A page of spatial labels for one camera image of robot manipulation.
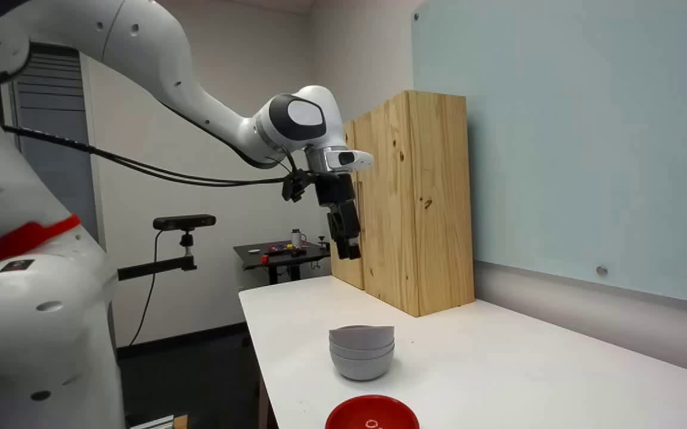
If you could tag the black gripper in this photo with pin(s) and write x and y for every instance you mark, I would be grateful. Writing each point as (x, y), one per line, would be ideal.
(338, 199)

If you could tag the grey bowl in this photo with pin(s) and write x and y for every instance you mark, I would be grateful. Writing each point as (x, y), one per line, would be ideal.
(362, 370)
(360, 331)
(360, 350)

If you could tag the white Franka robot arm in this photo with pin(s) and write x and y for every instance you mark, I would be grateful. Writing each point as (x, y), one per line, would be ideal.
(144, 47)

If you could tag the red bowl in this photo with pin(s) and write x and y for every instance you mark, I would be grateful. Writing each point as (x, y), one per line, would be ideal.
(372, 416)

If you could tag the small bottle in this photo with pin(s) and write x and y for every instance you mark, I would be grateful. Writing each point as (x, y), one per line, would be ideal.
(298, 236)

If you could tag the black side table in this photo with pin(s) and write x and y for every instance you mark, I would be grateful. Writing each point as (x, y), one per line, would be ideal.
(280, 256)

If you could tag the wooden board panel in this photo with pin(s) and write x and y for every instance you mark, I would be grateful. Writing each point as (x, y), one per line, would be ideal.
(416, 199)

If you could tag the pale glass whiteboard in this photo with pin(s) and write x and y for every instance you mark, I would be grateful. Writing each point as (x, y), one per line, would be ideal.
(584, 134)

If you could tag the grey window blind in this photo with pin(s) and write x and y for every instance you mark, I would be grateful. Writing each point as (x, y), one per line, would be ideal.
(54, 134)

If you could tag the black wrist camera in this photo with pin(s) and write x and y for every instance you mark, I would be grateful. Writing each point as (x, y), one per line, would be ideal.
(298, 185)

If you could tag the black stereo camera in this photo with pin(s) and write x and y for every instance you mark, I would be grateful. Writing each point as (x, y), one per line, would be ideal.
(185, 221)

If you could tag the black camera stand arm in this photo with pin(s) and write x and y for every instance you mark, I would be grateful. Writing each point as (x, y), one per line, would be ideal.
(157, 268)

